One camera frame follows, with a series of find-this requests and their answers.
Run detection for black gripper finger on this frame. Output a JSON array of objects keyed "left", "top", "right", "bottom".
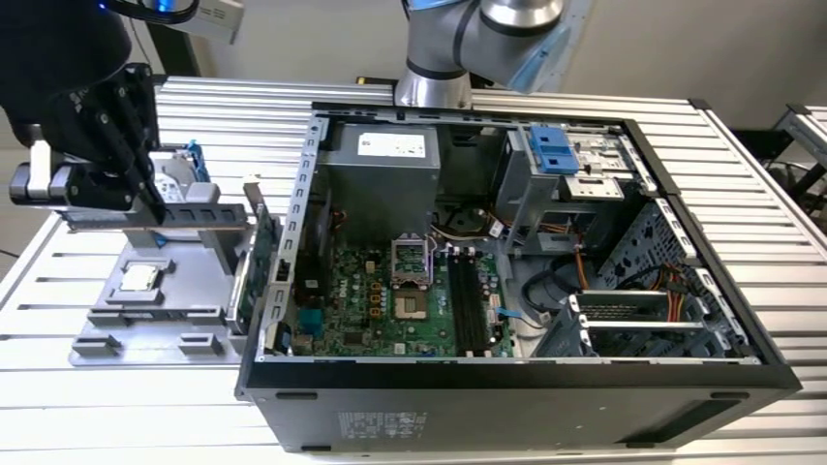
[
  {"left": 96, "top": 79, "right": 170, "bottom": 228},
  {"left": 125, "top": 62, "right": 161, "bottom": 151}
]

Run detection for RAM stick with black chips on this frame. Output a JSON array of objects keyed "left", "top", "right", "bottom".
[
  {"left": 65, "top": 202, "right": 252, "bottom": 234},
  {"left": 89, "top": 309, "right": 219, "bottom": 325}
]

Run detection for RAM slot with white clips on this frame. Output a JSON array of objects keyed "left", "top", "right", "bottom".
[
  {"left": 471, "top": 245, "right": 492, "bottom": 357},
  {"left": 453, "top": 245, "right": 475, "bottom": 357}
]

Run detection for hard disk in blue carrier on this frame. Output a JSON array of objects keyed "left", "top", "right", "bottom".
[{"left": 145, "top": 139, "right": 209, "bottom": 246}]

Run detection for grey parts rack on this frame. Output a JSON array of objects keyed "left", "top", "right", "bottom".
[{"left": 66, "top": 185, "right": 287, "bottom": 375}]

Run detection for silver CPU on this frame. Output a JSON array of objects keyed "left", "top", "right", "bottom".
[{"left": 118, "top": 263, "right": 161, "bottom": 293}]

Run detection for green graphics card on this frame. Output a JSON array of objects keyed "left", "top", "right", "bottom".
[{"left": 223, "top": 182, "right": 287, "bottom": 341}]

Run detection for black case fan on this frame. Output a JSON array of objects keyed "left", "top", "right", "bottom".
[{"left": 303, "top": 193, "right": 336, "bottom": 296}]

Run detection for grey power supply unit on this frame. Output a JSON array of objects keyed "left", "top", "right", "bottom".
[{"left": 313, "top": 121, "right": 445, "bottom": 246}]

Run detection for metal socket cover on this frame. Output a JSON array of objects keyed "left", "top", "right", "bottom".
[{"left": 391, "top": 231, "right": 435, "bottom": 289}]

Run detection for CPU socket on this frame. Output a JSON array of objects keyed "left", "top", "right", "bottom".
[{"left": 391, "top": 288, "right": 433, "bottom": 322}]

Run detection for green motherboard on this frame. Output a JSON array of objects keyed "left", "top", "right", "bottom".
[{"left": 283, "top": 240, "right": 517, "bottom": 360}]

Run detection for silver drive bay cage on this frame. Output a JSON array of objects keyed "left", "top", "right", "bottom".
[{"left": 501, "top": 123, "right": 641, "bottom": 256}]

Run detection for blue plastic drive latch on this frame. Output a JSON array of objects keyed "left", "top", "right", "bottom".
[{"left": 524, "top": 123, "right": 581, "bottom": 175}]

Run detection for black open PC case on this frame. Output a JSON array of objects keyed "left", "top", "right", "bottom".
[{"left": 231, "top": 99, "right": 803, "bottom": 454}]

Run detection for metal disk bay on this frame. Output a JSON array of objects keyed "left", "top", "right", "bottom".
[{"left": 533, "top": 288, "right": 741, "bottom": 360}]

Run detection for metal slat side table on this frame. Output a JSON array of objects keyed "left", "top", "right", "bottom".
[{"left": 764, "top": 102, "right": 827, "bottom": 219}]

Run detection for black camera bracket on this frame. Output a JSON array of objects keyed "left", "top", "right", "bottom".
[{"left": 62, "top": 162, "right": 142, "bottom": 214}]

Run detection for black upright post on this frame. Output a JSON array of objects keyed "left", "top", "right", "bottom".
[{"left": 138, "top": 18, "right": 200, "bottom": 78}]

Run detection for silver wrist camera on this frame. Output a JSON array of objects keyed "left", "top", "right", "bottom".
[
  {"left": 9, "top": 139, "right": 70, "bottom": 205},
  {"left": 189, "top": 0, "right": 245, "bottom": 46}
]

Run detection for wire locking lever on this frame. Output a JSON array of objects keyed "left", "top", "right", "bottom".
[{"left": 421, "top": 234, "right": 439, "bottom": 289}]

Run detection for white yellow supply wire bundle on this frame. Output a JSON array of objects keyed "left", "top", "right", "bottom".
[{"left": 429, "top": 202, "right": 509, "bottom": 243}]

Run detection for black cable with blue tab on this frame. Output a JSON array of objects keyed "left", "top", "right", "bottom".
[{"left": 495, "top": 268, "right": 573, "bottom": 336}]

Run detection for orange power wires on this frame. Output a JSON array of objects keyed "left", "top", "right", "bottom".
[{"left": 572, "top": 244, "right": 591, "bottom": 295}]

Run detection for red orange yellow wire bundle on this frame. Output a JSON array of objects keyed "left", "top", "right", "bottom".
[{"left": 655, "top": 264, "right": 692, "bottom": 325}]

